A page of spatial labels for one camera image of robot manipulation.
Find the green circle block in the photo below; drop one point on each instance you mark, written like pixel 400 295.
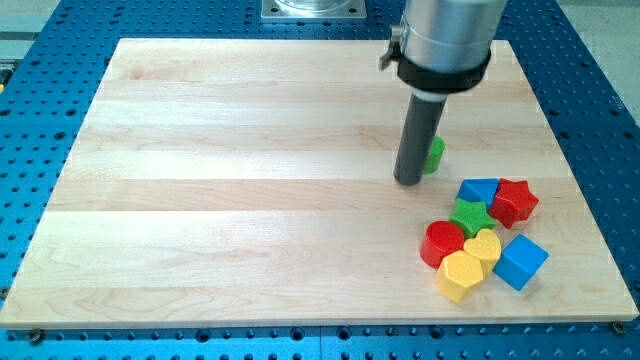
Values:
pixel 435 154

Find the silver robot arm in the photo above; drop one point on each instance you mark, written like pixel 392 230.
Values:
pixel 442 47

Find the red circle block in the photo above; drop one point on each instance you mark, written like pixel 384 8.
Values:
pixel 441 239

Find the light wooden board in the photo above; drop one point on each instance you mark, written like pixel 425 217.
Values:
pixel 250 183

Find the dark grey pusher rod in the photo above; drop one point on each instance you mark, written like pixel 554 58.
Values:
pixel 420 127

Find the green star block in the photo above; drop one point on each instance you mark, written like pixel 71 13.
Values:
pixel 471 217

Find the blue triangle block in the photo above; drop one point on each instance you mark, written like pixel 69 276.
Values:
pixel 479 190

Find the yellow hexagon block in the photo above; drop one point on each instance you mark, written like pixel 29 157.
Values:
pixel 459 276

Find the yellow heart block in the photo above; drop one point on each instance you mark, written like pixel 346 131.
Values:
pixel 486 247

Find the red star block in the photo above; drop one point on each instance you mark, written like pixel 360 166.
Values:
pixel 513 202

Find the blue cube block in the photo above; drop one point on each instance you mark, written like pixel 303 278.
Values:
pixel 520 261

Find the left board clamp screw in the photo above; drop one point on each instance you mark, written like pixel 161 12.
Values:
pixel 36 336

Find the board clamp screw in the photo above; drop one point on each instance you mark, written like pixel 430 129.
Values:
pixel 618 327
pixel 36 336

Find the right board clamp screw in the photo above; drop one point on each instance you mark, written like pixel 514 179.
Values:
pixel 618 327

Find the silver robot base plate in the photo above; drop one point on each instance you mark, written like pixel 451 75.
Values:
pixel 313 9

